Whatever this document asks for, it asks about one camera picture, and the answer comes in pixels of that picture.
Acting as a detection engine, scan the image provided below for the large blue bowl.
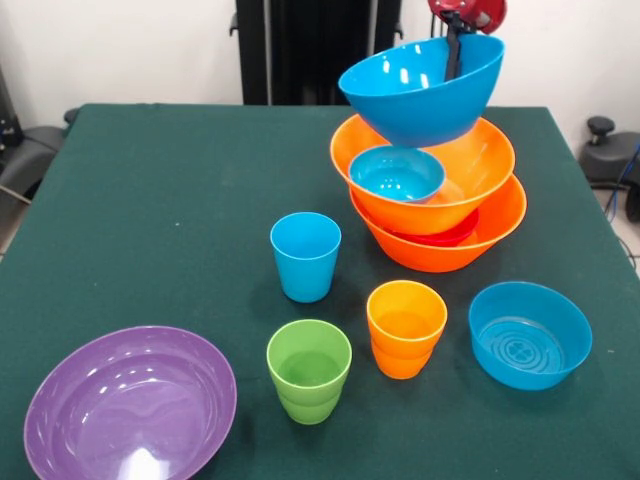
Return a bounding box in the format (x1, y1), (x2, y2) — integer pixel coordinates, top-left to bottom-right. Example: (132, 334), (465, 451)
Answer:
(337, 33), (506, 149)

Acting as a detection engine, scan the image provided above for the small magenta bowl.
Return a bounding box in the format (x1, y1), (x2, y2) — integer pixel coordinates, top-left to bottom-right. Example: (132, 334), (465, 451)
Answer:
(382, 207), (481, 248)

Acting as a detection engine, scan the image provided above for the blue ribbed-bottom bowl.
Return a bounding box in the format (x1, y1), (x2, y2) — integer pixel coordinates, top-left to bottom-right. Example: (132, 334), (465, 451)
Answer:
(467, 281), (594, 392)

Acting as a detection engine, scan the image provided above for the green cup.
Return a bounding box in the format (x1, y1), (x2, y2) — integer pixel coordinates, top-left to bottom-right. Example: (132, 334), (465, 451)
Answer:
(265, 319), (353, 426)

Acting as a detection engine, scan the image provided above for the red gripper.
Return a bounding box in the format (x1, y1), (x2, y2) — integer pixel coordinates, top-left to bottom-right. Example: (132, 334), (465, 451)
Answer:
(427, 0), (509, 81)

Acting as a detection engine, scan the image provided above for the large purple bowl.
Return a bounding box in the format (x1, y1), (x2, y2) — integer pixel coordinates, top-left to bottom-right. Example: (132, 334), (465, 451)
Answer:
(23, 325), (238, 480)

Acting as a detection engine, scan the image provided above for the dark green tablecloth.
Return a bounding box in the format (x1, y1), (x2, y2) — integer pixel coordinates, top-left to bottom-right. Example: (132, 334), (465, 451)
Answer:
(0, 103), (640, 480)

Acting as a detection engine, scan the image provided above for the black pedestal foot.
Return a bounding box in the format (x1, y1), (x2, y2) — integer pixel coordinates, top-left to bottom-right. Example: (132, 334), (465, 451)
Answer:
(578, 115), (640, 189)
(0, 107), (81, 201)

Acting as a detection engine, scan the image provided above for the large orange bowl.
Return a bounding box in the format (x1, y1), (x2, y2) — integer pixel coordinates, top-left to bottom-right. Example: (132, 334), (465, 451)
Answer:
(329, 113), (516, 236)
(348, 174), (528, 274)

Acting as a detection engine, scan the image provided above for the blue cup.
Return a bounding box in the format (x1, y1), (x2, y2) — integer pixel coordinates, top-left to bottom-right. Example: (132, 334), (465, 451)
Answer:
(269, 211), (343, 304)

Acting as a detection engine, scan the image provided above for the orange cup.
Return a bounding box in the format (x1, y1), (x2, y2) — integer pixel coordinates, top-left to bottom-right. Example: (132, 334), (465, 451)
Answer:
(365, 279), (449, 380)

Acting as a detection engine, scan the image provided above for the small cyan bowl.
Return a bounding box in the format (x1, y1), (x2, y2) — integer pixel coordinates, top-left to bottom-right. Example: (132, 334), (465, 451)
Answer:
(348, 145), (446, 205)

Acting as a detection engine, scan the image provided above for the blue cable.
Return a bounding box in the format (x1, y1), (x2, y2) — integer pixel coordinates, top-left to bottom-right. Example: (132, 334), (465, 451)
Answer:
(602, 144), (640, 221)

